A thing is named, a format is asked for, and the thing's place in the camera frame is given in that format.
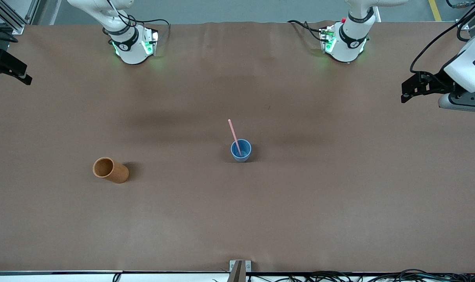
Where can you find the aluminium frame profile with bracket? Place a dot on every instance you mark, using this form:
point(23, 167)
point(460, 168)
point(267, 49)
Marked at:
point(463, 25)

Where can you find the brown table cover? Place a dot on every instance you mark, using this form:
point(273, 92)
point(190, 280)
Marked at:
point(237, 215)

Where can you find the blue cup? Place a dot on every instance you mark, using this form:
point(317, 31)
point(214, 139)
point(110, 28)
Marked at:
point(246, 153)

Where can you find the orange cylindrical cup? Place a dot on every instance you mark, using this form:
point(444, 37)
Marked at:
point(118, 174)

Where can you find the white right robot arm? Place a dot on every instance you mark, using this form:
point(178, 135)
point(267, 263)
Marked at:
point(131, 51)

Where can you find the white table edge rail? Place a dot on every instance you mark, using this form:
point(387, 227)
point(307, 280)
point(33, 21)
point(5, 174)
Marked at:
point(65, 277)

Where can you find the metal bracket with post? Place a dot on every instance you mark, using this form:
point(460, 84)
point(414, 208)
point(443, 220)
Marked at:
point(239, 274)

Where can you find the pink chopstick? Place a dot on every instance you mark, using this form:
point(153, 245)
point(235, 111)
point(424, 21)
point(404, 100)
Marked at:
point(234, 135)

